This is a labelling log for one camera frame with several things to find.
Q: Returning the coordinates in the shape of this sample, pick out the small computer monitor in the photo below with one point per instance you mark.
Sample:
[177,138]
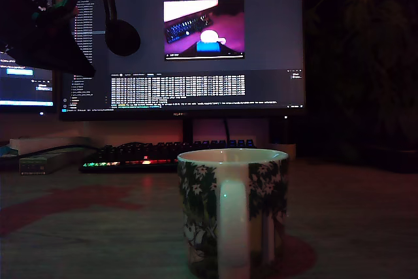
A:
[23,86]

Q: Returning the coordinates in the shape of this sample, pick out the black headphones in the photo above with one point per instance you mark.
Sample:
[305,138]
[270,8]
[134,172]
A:
[122,39]

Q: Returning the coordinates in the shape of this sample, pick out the white flat box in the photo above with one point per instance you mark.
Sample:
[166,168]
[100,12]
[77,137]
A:
[42,144]

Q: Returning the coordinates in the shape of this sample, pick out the long green box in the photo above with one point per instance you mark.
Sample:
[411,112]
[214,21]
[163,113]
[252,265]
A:
[42,163]

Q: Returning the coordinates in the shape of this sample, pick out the backlit black keyboard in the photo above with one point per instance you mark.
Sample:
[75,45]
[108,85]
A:
[130,158]

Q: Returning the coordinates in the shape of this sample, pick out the large computer monitor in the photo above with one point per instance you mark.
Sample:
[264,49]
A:
[196,47]

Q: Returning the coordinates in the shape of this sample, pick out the black monitor stand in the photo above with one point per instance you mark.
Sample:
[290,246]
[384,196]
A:
[187,132]

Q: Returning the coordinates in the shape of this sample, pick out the white mug with leaf print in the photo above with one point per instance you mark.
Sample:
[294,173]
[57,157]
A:
[233,213]

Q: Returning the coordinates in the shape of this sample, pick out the dark leafy house plant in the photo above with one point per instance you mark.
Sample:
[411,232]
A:
[365,63]

